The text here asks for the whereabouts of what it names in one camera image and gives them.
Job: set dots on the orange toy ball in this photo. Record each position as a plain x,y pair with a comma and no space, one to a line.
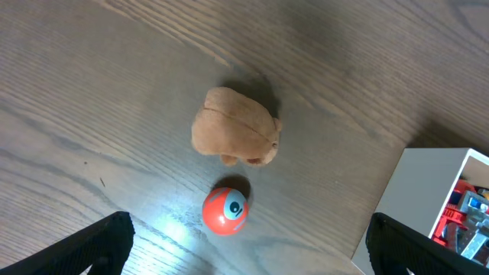
225,211

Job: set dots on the red toy fire truck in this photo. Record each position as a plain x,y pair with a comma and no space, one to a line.
463,225

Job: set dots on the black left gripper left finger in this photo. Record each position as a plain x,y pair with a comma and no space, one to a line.
101,248

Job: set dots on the brown plush toy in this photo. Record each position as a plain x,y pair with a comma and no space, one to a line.
236,128

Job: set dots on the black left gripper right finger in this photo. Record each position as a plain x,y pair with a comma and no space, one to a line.
396,249

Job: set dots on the white cardboard box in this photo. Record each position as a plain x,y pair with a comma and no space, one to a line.
421,186

